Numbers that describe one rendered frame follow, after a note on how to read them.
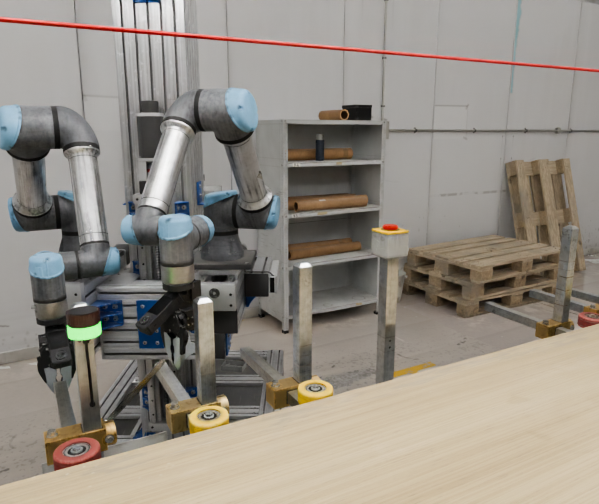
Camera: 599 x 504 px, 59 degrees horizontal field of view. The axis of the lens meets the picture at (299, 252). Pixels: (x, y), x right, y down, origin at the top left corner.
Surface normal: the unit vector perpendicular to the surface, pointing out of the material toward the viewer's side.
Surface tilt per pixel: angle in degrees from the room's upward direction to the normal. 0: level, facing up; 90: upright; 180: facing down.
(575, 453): 0
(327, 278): 90
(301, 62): 90
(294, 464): 0
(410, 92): 90
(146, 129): 90
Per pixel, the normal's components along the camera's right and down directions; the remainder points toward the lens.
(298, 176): 0.50, 0.19
